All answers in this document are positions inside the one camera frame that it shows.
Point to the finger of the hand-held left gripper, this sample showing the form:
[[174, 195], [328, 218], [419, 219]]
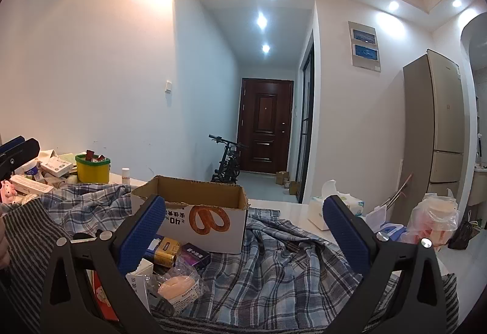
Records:
[[23, 157], [11, 145]]

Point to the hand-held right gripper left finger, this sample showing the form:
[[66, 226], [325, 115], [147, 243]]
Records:
[[140, 231]]

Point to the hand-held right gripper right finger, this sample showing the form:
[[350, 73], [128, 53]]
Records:
[[344, 235]]

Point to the white barcode box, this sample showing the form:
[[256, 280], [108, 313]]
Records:
[[139, 288]]

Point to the purple cigarette pack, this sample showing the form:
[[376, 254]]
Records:
[[196, 256]]

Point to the bagged bread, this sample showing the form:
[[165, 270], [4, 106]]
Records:
[[177, 286]]

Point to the pretzel print cardboard box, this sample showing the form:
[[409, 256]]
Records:
[[213, 200]]

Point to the person's left hand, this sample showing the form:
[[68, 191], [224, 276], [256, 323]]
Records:
[[3, 242]]

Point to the white jar blue label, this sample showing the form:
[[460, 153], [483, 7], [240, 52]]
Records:
[[29, 168]]

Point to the white tissue pack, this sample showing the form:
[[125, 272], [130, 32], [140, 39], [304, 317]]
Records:
[[334, 208]]

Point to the long white medicine box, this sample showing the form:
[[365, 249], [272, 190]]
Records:
[[32, 184]]

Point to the yellow black battery pack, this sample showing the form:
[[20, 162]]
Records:
[[167, 250]]

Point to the white medicine box green logo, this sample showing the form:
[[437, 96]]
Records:
[[56, 166]]

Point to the pink plush toy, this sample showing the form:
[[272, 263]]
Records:
[[7, 193]]

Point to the pale green paper pad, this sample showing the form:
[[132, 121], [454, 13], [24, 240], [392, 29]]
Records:
[[67, 157]]

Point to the blue plastic box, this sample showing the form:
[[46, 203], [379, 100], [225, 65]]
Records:
[[393, 230]]

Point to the small white bottle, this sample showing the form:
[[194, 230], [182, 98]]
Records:
[[126, 176]]

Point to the broom sticks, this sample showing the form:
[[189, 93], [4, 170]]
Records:
[[397, 193]]

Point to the small cardboard floor box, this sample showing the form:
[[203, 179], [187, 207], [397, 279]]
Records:
[[293, 187], [282, 178]]

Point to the yellow container green rim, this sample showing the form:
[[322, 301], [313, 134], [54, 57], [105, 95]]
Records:
[[93, 172]]

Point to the red cartoon box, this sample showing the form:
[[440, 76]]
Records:
[[104, 296]]

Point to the grey striped towel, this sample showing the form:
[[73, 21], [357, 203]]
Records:
[[30, 235]]

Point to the blue plaid cloth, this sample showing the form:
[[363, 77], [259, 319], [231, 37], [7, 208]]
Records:
[[266, 280]]

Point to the clear bag red white packaging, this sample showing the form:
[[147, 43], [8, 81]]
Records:
[[433, 220]]

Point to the black bicycle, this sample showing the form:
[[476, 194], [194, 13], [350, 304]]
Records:
[[228, 162]]

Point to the black plastic bag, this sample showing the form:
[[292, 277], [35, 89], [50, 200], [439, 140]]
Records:
[[461, 235]]

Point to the black framed glass door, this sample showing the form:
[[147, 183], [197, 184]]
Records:
[[306, 121]]

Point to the brown entrance door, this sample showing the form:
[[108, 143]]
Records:
[[264, 124]]

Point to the beige refrigerator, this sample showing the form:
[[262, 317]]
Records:
[[437, 121]]

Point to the ceiling spotlight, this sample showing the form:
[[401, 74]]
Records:
[[261, 20], [456, 3], [393, 6], [265, 48]]

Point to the grey wall electrical panel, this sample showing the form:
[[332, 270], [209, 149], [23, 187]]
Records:
[[364, 46]]

